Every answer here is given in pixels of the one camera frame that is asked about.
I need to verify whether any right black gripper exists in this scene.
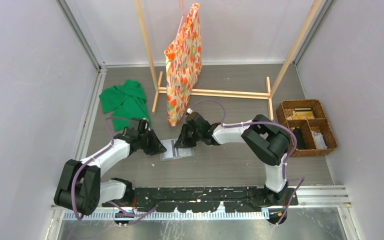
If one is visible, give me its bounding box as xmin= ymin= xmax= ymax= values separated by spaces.
xmin=175 ymin=124 xmax=202 ymax=149

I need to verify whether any white credit card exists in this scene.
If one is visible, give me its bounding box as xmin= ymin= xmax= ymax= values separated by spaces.
xmin=176 ymin=147 xmax=195 ymax=158

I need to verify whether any grey card holder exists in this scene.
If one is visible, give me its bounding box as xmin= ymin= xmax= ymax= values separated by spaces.
xmin=160 ymin=138 xmax=195 ymax=161

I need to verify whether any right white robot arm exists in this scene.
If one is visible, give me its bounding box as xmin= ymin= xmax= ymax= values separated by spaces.
xmin=174 ymin=111 xmax=292 ymax=205

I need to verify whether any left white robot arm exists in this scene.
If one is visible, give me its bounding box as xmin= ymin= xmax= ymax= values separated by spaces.
xmin=54 ymin=117 xmax=167 ymax=220

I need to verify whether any gold card in basket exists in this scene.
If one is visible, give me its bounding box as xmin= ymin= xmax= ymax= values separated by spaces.
xmin=286 ymin=108 xmax=315 ymax=121

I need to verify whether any green cloth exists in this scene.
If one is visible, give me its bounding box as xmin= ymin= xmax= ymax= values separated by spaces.
xmin=99 ymin=79 xmax=151 ymax=132

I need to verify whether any orange patterned hanging cloth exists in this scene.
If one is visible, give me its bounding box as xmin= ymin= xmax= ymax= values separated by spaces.
xmin=164 ymin=2 xmax=202 ymax=127

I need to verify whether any wooden hanging rack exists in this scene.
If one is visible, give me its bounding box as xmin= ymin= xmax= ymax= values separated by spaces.
xmin=134 ymin=0 xmax=323 ymax=121

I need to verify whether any black object in basket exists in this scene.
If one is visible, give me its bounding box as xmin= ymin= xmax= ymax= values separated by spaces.
xmin=292 ymin=127 xmax=307 ymax=150

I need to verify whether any brown wicker basket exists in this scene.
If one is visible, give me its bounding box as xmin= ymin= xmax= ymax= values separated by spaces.
xmin=276 ymin=99 xmax=338 ymax=158

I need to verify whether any white paper in basket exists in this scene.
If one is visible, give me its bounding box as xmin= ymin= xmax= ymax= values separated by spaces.
xmin=311 ymin=130 xmax=328 ymax=150

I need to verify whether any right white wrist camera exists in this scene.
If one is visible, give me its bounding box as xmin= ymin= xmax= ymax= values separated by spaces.
xmin=185 ymin=108 xmax=194 ymax=116

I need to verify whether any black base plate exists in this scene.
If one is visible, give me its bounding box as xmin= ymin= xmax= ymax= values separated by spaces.
xmin=114 ymin=186 xmax=298 ymax=213

